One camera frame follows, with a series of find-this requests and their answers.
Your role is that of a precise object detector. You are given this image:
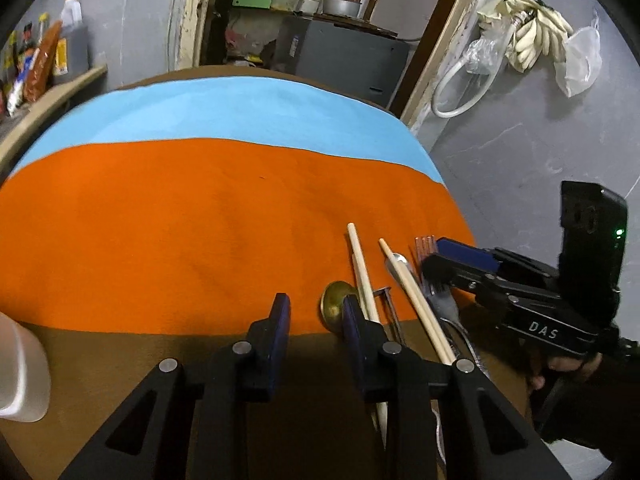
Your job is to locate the clear plastic bag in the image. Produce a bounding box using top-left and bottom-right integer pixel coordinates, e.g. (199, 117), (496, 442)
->
(553, 9), (604, 99)

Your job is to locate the copper fork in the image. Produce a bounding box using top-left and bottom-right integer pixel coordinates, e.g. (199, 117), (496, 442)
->
(414, 235), (437, 262)

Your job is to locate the aluminium pot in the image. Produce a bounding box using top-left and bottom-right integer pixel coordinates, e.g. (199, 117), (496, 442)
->
(320, 0), (363, 19)

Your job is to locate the wooden door frame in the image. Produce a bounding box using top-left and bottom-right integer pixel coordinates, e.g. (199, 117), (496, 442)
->
(181, 0), (497, 132)

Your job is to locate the silver fork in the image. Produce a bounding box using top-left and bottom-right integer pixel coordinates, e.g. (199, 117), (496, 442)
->
(421, 280), (488, 376)

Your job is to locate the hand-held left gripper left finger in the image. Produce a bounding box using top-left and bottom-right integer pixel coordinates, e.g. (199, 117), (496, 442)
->
(59, 292), (292, 480)

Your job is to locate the brown sauce packet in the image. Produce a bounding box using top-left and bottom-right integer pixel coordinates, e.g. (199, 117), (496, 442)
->
(22, 20), (64, 104)

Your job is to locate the row of glass sauce bottles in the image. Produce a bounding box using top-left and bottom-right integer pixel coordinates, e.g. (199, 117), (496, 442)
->
(0, 12), (51, 117)

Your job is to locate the white plastic utensil holder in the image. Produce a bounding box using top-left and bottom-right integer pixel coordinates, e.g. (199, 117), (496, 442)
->
(0, 311), (52, 424)

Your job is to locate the light blue felt mat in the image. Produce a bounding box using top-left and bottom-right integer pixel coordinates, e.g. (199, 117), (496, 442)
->
(9, 77), (447, 187)

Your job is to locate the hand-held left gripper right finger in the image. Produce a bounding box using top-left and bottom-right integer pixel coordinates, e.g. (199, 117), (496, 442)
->
(341, 294), (571, 480)

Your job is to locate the metal fork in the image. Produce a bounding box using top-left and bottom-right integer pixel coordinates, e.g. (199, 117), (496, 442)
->
(383, 252), (493, 381)

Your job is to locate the person's right hand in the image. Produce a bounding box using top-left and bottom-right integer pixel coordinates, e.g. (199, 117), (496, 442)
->
(526, 354), (602, 392)

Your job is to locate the gold spoon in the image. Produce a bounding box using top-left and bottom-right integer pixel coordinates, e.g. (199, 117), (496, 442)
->
(319, 281), (359, 334)

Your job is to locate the dark sauce jug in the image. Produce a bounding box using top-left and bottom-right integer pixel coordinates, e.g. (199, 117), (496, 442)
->
(52, 0), (92, 78)

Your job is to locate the metal peeler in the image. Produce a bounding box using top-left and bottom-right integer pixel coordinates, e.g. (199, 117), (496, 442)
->
(372, 286), (405, 347)

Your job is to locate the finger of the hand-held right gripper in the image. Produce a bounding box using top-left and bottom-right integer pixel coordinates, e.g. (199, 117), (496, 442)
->
(438, 237), (502, 274)
(419, 254), (484, 294)

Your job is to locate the orange felt mat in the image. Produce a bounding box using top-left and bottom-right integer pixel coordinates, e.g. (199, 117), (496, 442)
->
(0, 137), (477, 337)

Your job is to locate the beige kitchen counter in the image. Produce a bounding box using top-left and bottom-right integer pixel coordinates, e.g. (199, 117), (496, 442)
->
(0, 64), (109, 177)

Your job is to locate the grey metal cabinet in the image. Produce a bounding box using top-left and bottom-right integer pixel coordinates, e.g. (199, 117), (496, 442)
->
(274, 14), (417, 109)

